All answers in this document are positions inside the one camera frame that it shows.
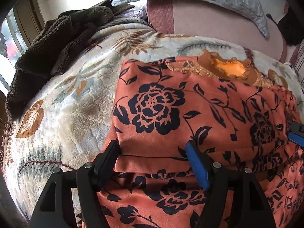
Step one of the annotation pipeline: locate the orange floral garment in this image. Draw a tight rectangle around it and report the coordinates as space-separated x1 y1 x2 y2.
98 57 303 227

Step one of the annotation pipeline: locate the striped floral cushion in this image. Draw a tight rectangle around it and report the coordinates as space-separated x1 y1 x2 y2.
290 42 303 87

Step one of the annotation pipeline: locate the leaf pattern bed blanket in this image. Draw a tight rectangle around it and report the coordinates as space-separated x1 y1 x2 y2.
4 19 303 227

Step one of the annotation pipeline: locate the black garment on backrest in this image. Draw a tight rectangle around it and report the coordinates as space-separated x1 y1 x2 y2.
266 6 303 45

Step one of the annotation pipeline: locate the dark brown fuzzy garment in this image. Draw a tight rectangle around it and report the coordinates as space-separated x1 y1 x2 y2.
5 0 133 121

